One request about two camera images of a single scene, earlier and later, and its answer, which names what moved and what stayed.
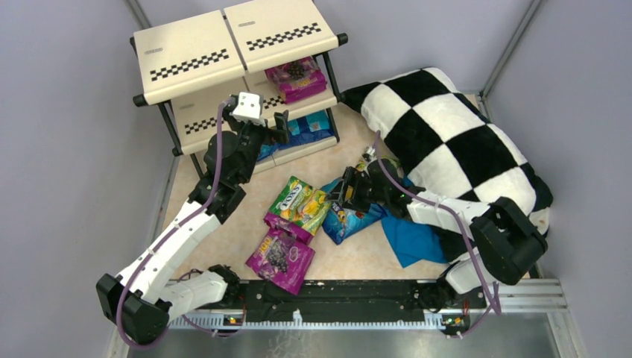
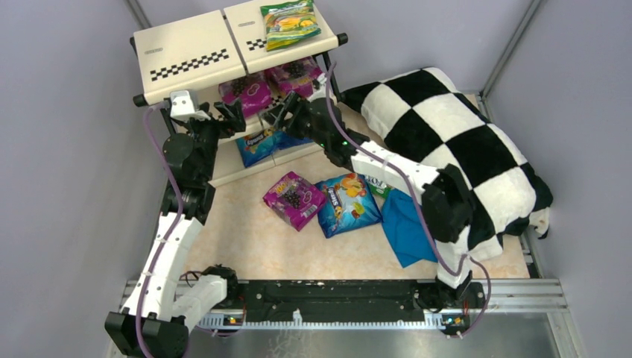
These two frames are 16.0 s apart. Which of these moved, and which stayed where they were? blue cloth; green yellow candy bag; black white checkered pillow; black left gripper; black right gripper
Moved: black left gripper; black right gripper; green yellow candy bag
Stayed: black white checkered pillow; blue cloth
